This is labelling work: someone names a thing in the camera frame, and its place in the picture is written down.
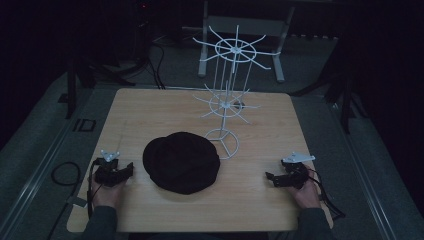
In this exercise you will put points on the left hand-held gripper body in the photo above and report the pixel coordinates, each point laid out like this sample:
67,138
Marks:
106,173

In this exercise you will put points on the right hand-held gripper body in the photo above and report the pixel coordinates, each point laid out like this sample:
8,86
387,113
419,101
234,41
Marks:
296,175

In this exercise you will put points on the person's left hand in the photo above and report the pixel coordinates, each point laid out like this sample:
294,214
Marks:
106,195

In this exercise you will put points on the person's right hand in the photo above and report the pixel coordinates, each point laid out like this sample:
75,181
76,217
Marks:
308,196

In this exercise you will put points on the black hat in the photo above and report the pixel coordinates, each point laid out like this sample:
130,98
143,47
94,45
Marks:
181,163

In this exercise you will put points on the black tripod stand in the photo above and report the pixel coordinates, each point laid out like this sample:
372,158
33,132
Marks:
70,90
345,100

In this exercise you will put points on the white metal stand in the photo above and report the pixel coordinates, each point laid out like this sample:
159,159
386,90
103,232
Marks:
245,25

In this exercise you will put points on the black floor bracket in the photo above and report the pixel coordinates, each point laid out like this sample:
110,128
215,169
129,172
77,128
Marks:
85,125

